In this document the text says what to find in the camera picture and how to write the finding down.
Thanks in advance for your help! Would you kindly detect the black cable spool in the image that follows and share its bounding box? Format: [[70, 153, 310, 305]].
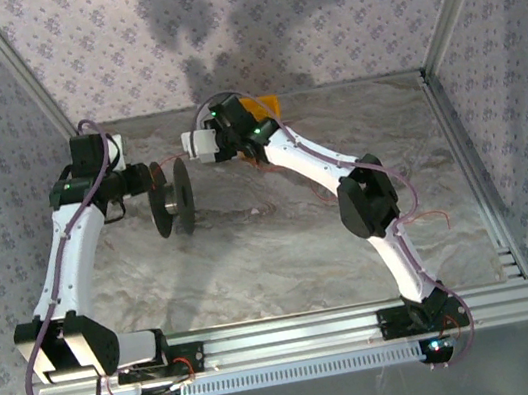
[[142, 155, 201, 242]]

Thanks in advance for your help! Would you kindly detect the yellow plastic box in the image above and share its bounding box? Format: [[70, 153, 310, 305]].
[[240, 93, 283, 127]]

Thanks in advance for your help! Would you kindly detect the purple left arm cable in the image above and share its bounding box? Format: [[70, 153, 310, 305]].
[[0, 115, 159, 395]]

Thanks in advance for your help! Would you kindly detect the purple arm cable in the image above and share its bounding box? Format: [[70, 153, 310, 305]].
[[0, 115, 159, 395], [190, 58, 481, 395]]

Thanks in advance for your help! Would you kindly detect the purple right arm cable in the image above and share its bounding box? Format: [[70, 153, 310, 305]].
[[190, 58, 481, 395]]

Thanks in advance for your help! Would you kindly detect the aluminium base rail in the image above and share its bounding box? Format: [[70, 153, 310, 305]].
[[20, 273, 528, 395]]

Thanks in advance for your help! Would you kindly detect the aluminium side rail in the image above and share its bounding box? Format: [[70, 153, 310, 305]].
[[417, 56, 528, 289]]

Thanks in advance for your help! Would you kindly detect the white slotted cable duct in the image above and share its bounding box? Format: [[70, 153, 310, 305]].
[[92, 339, 430, 395]]

